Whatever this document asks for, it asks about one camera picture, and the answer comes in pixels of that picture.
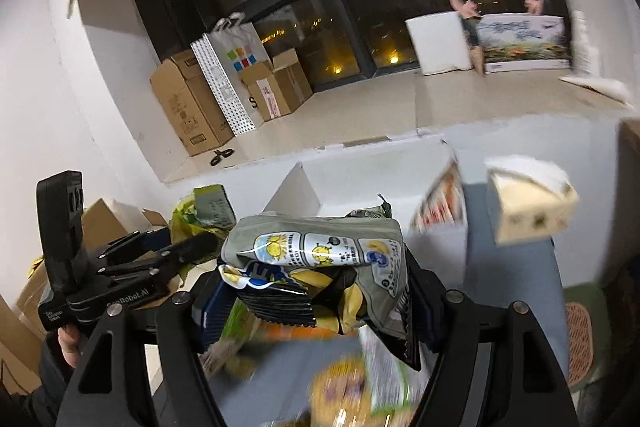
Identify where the brown cabinet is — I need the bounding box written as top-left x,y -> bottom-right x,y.
617,117 -> 640,288

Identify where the white foam box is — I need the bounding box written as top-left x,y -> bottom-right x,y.
405,12 -> 473,75

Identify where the white cardboard box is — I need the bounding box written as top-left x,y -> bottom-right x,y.
262,139 -> 468,253

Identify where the green snack packet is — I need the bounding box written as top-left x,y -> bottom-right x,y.
170,184 -> 237,240

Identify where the cream tissue box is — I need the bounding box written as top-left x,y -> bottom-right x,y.
486,156 -> 580,248

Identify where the white dotted paper bag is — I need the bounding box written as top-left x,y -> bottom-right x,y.
190,12 -> 273,136

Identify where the person's left forearm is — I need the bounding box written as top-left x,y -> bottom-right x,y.
0,337 -> 76,427

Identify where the flat cardboard box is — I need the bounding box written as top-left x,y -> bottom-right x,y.
0,257 -> 51,393

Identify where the grey lemon print snack packet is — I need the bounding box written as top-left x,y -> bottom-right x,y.
217,194 -> 423,370

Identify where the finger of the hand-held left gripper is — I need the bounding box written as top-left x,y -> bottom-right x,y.
100,233 -> 221,280
102,227 -> 172,264

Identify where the landscape printed box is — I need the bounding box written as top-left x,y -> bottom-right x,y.
472,13 -> 573,74

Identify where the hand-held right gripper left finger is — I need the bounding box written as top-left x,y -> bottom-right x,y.
55,268 -> 236,427

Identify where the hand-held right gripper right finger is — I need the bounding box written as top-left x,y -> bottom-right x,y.
404,252 -> 586,427

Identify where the person's left hand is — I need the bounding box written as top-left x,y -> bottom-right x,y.
57,324 -> 83,368

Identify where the white foam piece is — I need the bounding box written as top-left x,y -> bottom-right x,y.
560,9 -> 636,105

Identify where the tall cardboard box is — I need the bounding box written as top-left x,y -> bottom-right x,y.
150,49 -> 236,158

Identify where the cardboard box with red label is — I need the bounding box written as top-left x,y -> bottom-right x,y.
240,49 -> 313,122

